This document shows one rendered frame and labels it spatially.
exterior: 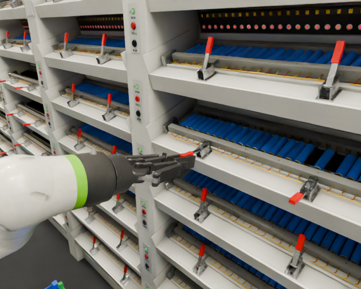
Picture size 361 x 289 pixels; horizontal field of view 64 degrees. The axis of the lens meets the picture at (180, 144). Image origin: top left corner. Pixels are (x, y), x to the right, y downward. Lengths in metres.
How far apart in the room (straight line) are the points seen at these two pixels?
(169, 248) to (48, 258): 1.05
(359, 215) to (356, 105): 0.19
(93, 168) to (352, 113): 0.42
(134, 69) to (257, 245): 0.56
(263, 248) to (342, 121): 0.37
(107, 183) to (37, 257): 1.51
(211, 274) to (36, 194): 0.63
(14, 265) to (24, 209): 1.55
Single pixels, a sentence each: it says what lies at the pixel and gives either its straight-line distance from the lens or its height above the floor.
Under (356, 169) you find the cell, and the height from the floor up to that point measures 0.98.
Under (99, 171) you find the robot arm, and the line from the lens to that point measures 0.49.
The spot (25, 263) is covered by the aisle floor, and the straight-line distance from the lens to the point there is 1.97.
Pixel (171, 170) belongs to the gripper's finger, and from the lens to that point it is 0.58.
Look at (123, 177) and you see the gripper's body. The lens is 0.53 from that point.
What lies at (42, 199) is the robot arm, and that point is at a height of 1.02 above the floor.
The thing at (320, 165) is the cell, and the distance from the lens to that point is 0.65.
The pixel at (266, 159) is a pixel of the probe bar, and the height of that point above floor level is 0.97.
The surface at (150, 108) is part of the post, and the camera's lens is 0.81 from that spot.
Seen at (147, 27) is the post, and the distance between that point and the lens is 0.78.
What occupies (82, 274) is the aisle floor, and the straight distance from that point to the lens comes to 1.79.
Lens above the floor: 1.24
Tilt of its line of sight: 22 degrees down
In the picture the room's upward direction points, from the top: straight up
